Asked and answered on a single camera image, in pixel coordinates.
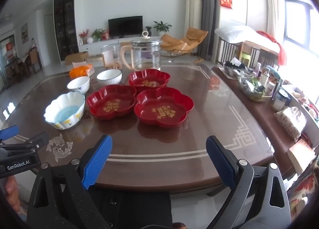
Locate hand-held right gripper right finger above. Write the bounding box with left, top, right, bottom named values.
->
left=206, top=135, right=292, bottom=229

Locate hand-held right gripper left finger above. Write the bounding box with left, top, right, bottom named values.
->
left=26, top=134, right=113, bottom=229

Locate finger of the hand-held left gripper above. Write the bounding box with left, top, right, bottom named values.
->
left=0, top=132, right=49, bottom=154
left=0, top=125, right=20, bottom=142

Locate scalloped blue and white bowl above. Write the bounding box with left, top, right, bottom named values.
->
left=44, top=92, right=86, bottom=130

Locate red flower-shaped plate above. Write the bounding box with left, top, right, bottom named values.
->
left=134, top=87, right=194, bottom=129
left=86, top=85, right=137, bottom=121
left=128, top=69, right=171, bottom=94

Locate white bowl with blue flowers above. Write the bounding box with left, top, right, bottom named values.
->
left=67, top=76, right=90, bottom=95

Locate white ribbed bowl dark rim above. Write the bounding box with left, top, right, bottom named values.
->
left=97, top=70, right=122, bottom=86

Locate person's left hand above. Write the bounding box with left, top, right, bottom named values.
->
left=4, top=176, right=22, bottom=212

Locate brown side table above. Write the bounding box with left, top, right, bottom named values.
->
left=212, top=65, right=319, bottom=177

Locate basket of toiletries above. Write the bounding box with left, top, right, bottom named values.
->
left=237, top=68, right=273, bottom=102

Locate patterned tissue box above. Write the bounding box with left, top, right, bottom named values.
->
left=274, top=106, right=307, bottom=143

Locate orange tissue pack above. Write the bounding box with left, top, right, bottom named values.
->
left=69, top=62, right=95, bottom=79

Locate pink flat box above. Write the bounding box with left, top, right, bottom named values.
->
left=288, top=139, right=316, bottom=172

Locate round metal tin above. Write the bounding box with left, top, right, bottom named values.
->
left=272, top=89, right=292, bottom=113

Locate red leaf patterned cushion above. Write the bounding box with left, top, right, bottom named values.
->
left=287, top=165, right=319, bottom=221

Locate cardboard box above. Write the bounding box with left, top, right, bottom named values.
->
left=65, top=51, right=89, bottom=65

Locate clear plastic jar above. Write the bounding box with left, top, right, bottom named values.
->
left=101, top=44, right=122, bottom=70

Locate dark wooden slatted bench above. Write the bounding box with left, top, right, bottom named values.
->
left=216, top=36, right=280, bottom=70

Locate white television cabinet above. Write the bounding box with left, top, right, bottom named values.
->
left=80, top=35, right=162, bottom=56

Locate vase of red flowers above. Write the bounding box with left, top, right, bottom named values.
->
left=78, top=29, right=90, bottom=45

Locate dark display cabinet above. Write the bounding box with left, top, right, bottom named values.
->
left=53, top=0, right=80, bottom=61

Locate bushy green potted plant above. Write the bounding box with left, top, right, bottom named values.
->
left=91, top=28, right=106, bottom=42

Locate red cloth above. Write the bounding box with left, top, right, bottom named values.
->
left=257, top=31, right=287, bottom=66

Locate orange lounge chair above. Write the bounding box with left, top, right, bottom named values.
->
left=159, top=27, right=209, bottom=58

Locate white pillow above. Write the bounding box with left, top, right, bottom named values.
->
left=215, top=25, right=280, bottom=53

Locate black television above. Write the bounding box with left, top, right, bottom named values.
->
left=108, top=16, right=143, bottom=39

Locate large green potted plant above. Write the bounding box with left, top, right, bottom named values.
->
left=153, top=21, right=172, bottom=36

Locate covered standing air conditioner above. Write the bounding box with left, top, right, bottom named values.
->
left=186, top=0, right=203, bottom=36

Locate grey curtain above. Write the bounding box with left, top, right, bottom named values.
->
left=197, top=0, right=220, bottom=61

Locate white curtain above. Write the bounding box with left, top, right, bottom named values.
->
left=266, top=0, right=285, bottom=45

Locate dark framed window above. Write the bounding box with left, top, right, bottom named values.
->
left=284, top=0, right=319, bottom=46

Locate framed wall picture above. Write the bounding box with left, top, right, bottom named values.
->
left=21, top=22, right=29, bottom=44

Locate glass kettle with cream handle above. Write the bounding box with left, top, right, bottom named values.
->
left=120, top=31, right=161, bottom=71

